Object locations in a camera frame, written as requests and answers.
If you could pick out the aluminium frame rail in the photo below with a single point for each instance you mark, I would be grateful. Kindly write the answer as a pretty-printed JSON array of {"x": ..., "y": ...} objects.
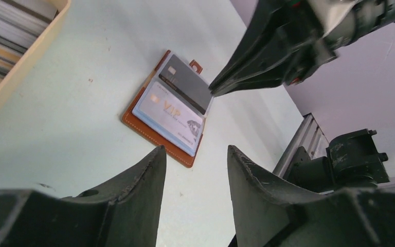
[{"x": 310, "y": 136}]

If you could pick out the beige oval tray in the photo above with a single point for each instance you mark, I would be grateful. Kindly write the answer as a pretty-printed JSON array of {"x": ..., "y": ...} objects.
[{"x": 35, "y": 52}]

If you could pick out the grey credit card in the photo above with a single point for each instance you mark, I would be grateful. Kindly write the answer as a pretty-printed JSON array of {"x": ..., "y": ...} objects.
[{"x": 168, "y": 116}]

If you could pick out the black credit card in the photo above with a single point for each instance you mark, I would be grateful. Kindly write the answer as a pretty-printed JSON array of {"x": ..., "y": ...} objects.
[{"x": 186, "y": 80}]

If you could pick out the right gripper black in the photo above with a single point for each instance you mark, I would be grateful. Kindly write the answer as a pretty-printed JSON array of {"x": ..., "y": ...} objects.
[{"x": 330, "y": 25}]

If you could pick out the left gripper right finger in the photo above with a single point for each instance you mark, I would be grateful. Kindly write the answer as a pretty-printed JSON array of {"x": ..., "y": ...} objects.
[{"x": 269, "y": 211}]

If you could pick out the brown leather card holder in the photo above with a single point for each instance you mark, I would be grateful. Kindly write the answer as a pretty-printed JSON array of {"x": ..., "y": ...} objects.
[{"x": 146, "y": 132}]

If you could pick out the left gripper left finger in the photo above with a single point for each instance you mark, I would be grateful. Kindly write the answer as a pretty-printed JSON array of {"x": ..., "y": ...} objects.
[{"x": 123, "y": 211}]

